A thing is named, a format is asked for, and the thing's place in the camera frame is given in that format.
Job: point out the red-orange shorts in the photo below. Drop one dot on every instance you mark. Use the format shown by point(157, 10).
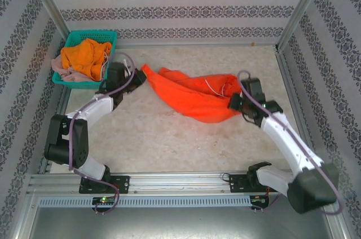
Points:
point(197, 101)

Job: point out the pink shorts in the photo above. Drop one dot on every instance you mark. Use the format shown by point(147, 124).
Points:
point(70, 77)

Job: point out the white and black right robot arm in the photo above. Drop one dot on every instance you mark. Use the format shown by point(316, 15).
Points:
point(287, 143)

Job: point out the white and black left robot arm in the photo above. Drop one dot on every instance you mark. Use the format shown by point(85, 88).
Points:
point(96, 106)

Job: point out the teal plastic basket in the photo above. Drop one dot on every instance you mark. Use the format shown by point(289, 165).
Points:
point(84, 36)

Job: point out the right controller board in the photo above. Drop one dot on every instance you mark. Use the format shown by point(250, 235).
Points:
point(260, 200)

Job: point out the controller board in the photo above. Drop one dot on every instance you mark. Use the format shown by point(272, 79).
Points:
point(104, 200)
point(260, 200)

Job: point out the left controller board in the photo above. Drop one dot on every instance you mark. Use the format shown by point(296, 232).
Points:
point(104, 200)

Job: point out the grey metal sheet panel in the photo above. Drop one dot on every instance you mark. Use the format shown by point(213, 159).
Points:
point(180, 223)

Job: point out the aluminium wall base bar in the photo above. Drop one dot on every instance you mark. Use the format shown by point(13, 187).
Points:
point(197, 45)

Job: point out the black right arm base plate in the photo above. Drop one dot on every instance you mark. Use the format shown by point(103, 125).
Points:
point(238, 184)

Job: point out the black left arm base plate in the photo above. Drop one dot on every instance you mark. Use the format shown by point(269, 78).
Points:
point(121, 184)

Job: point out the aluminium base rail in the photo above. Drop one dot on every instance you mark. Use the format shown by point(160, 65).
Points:
point(180, 182)

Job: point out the aluminium frame post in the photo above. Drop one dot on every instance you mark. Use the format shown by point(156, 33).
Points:
point(301, 8)
point(48, 2)

